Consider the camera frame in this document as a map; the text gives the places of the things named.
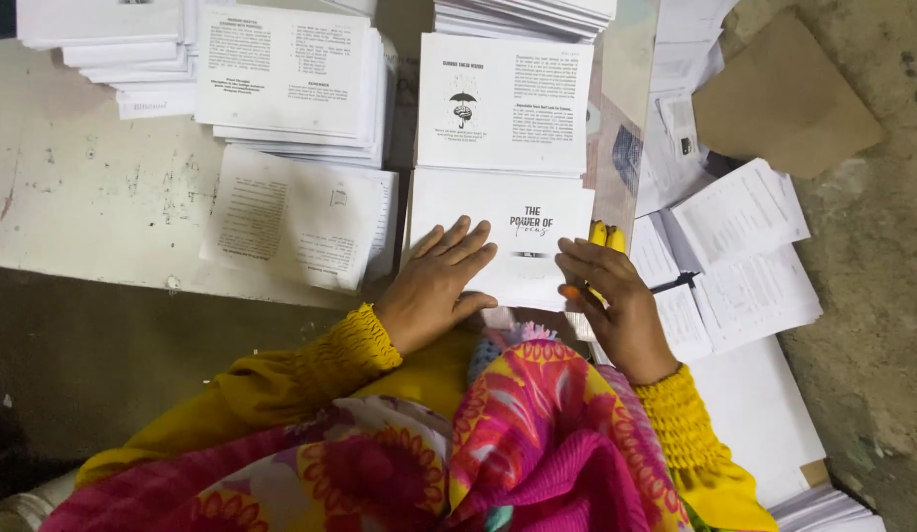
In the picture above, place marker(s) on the person's right hand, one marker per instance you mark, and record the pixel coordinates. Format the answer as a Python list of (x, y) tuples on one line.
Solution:
[(625, 318)]

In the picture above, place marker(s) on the stack of blank white sheets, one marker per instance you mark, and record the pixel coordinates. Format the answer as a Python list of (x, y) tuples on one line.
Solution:
[(104, 29)]

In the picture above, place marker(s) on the person's left hand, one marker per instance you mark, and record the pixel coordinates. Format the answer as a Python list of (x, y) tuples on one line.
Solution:
[(421, 295)]

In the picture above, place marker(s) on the stack of slanted text sheets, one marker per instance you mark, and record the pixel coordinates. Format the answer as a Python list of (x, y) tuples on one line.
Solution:
[(296, 214)]

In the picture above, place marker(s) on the glossy printed sheet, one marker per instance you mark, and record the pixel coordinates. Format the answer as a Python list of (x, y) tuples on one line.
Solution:
[(613, 148)]

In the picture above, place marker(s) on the stack of thin white sheets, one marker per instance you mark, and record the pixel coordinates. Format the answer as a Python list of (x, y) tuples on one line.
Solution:
[(525, 16)]

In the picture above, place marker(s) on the yellow tunic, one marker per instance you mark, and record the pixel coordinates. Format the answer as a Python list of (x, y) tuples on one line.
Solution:
[(421, 377)]

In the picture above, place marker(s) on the brown cardboard sheet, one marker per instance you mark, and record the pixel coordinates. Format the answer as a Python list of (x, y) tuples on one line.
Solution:
[(783, 96)]

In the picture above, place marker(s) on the stack of white paper edges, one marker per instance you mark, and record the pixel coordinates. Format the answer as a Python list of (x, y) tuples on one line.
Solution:
[(828, 513)]

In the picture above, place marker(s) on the grey metal object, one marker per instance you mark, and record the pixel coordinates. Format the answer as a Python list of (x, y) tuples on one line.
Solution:
[(22, 506)]

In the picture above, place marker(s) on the stack of title page sheets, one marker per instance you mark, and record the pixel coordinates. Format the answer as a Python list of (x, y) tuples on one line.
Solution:
[(458, 199)]

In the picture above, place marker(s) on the stack of umbrella print sheets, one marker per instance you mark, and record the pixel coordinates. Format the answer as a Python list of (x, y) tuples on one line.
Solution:
[(503, 144)]

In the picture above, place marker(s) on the pink floral scarf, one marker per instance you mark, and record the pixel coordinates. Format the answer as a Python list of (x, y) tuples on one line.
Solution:
[(547, 443)]

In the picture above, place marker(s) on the stack of large white sheets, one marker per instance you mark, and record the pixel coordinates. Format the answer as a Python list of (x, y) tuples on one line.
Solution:
[(754, 414)]

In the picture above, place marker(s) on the heap of loose printed papers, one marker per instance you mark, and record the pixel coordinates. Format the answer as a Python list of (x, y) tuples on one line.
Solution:
[(739, 244)]

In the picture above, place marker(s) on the orange rubber finger cot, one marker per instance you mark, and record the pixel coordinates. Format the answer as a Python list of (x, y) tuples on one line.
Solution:
[(570, 292)]

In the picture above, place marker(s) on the stack of dense text sheets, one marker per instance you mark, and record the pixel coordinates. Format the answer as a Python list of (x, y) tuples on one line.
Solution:
[(281, 70)]

